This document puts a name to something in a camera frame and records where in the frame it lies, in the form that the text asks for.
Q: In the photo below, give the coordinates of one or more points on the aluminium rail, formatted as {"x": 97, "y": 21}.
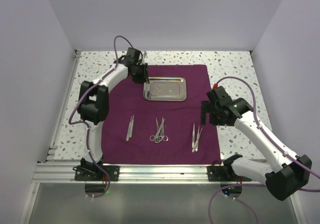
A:
{"x": 64, "y": 173}
{"x": 53, "y": 145}

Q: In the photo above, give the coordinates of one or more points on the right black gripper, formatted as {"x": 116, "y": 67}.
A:
{"x": 207, "y": 107}

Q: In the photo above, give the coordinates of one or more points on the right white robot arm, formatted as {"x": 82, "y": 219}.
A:
{"x": 284, "y": 173}

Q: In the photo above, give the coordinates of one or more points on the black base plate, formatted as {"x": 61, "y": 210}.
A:
{"x": 110, "y": 172}
{"x": 221, "y": 173}

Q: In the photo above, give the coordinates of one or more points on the steel tweezers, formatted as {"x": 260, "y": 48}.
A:
{"x": 195, "y": 134}
{"x": 198, "y": 139}

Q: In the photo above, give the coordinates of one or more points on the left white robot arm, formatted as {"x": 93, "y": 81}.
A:
{"x": 93, "y": 107}

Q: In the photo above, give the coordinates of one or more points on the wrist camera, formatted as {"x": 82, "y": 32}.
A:
{"x": 133, "y": 56}
{"x": 219, "y": 97}

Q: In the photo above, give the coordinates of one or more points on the aluminium left side rail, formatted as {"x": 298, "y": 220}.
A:
{"x": 53, "y": 145}

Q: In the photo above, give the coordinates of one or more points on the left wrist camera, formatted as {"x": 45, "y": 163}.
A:
{"x": 133, "y": 56}

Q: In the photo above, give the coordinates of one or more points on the stainless steel instrument tray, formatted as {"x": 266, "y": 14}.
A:
{"x": 165, "y": 89}

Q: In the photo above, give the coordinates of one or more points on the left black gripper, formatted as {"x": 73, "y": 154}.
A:
{"x": 144, "y": 77}

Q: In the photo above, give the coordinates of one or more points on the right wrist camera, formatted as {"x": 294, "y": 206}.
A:
{"x": 219, "y": 97}

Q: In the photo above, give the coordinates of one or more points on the aluminium front rail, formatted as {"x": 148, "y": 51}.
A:
{"x": 64, "y": 173}

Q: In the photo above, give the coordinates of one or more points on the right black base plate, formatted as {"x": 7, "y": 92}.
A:
{"x": 221, "y": 173}

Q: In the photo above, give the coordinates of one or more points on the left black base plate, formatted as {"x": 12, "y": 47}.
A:
{"x": 110, "y": 172}

